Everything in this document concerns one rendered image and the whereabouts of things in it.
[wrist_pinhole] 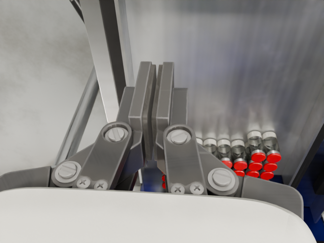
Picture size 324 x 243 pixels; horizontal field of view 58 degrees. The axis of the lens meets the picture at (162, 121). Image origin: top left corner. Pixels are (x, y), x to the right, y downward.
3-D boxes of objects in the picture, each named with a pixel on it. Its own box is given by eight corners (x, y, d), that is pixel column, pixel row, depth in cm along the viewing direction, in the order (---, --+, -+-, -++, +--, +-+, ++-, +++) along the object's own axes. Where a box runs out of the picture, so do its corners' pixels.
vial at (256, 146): (259, 140, 47) (264, 163, 44) (245, 139, 47) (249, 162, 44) (262, 130, 46) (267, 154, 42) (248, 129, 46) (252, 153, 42)
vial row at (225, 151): (270, 149, 49) (276, 172, 45) (162, 144, 50) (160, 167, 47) (274, 140, 47) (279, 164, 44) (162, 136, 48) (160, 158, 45)
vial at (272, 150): (274, 140, 47) (279, 163, 44) (260, 140, 47) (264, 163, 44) (277, 131, 45) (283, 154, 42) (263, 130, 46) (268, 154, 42)
